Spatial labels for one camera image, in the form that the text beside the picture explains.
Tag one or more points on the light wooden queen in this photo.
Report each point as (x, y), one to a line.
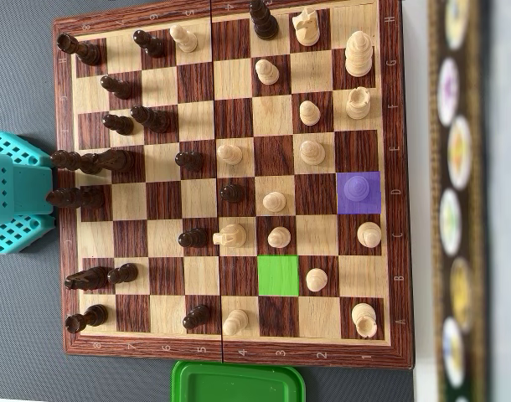
(356, 190)

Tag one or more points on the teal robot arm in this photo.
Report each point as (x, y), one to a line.
(25, 188)

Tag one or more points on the wooden folding chess board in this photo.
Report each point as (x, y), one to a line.
(163, 276)

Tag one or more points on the light wooden pawn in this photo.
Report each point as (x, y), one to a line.
(309, 112)
(279, 237)
(184, 37)
(229, 153)
(317, 279)
(266, 71)
(273, 202)
(235, 322)

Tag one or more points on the dark wooden pawn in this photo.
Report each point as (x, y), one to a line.
(148, 42)
(118, 123)
(196, 317)
(189, 160)
(117, 87)
(232, 194)
(122, 274)
(193, 238)

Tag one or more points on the light wooden knight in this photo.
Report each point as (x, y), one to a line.
(306, 27)
(230, 234)

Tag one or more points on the light wooden rook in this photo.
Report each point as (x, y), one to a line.
(358, 102)
(365, 320)

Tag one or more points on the dark wooden queen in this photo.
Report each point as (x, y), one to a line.
(75, 198)

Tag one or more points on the green plastic tray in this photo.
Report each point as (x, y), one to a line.
(238, 385)

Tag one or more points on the dark wooden king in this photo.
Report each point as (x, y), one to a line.
(71, 160)

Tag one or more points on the dark wooden rook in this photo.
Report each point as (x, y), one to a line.
(81, 49)
(88, 318)

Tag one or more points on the dark ornate medallion box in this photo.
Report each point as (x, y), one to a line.
(456, 151)

